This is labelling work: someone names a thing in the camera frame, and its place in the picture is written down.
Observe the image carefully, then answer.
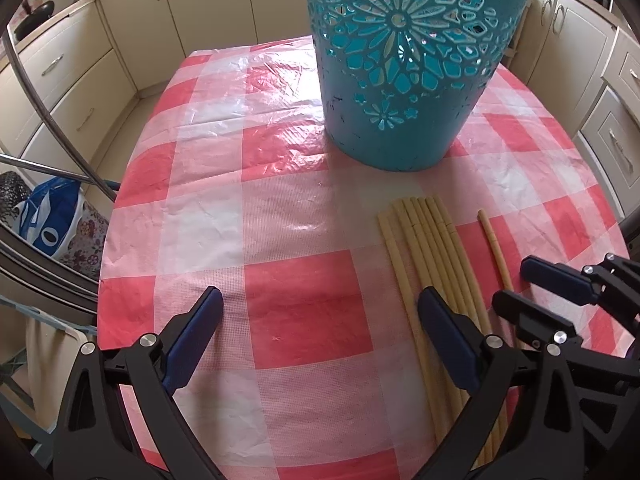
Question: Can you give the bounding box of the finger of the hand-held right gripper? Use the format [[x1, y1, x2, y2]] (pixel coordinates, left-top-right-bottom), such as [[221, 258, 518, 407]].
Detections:
[[492, 290, 581, 348], [520, 252, 640, 326]]

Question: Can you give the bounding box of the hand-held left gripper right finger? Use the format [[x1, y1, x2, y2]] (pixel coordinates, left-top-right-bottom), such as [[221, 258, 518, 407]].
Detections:
[[417, 286, 596, 480]]

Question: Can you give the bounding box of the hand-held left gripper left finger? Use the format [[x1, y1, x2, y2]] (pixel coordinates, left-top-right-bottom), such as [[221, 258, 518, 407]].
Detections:
[[52, 285, 224, 480]]

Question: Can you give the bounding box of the pale bamboo chopstick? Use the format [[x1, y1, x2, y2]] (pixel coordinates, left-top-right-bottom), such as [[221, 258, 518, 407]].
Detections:
[[477, 209, 516, 292]]

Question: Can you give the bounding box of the bundle of bamboo chopsticks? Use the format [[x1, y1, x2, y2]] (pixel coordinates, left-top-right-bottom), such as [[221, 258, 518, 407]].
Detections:
[[377, 196, 508, 473]]

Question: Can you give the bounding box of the teal perforated plastic basket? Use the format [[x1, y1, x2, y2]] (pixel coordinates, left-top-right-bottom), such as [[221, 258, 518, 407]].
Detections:
[[300, 0, 541, 173]]

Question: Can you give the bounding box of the red white checkered tablecloth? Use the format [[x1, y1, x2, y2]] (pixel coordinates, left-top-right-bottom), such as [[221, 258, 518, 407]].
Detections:
[[97, 35, 633, 480]]

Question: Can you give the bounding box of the floral cloth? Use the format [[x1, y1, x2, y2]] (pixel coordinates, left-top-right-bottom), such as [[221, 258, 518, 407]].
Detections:
[[60, 200, 111, 281]]

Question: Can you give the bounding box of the beige cloth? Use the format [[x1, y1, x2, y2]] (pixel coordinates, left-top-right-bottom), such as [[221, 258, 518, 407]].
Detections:
[[22, 305, 98, 411]]

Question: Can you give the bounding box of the blue white plastic bag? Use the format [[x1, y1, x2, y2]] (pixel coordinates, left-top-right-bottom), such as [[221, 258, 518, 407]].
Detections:
[[15, 177, 86, 261]]

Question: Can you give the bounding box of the light blue metal rack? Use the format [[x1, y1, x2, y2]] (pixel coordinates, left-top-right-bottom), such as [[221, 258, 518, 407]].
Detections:
[[0, 292, 96, 456]]

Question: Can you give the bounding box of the cream panelled door cabinet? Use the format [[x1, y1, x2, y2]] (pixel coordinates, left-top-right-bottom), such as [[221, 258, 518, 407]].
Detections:
[[505, 0, 640, 218]]

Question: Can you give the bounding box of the black dotted bag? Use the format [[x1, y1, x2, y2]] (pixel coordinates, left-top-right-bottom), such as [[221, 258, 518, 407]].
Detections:
[[0, 170, 33, 221]]

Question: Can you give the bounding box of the cream drawer cabinet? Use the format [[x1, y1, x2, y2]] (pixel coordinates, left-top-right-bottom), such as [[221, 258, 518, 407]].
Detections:
[[0, 0, 141, 161]]

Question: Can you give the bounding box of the black frying pan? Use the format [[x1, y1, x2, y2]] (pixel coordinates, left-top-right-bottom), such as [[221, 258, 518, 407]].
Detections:
[[14, 2, 56, 41]]

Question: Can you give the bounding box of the metal tube chair frame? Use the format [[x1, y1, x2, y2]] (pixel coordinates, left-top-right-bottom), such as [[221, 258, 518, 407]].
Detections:
[[0, 25, 121, 311]]

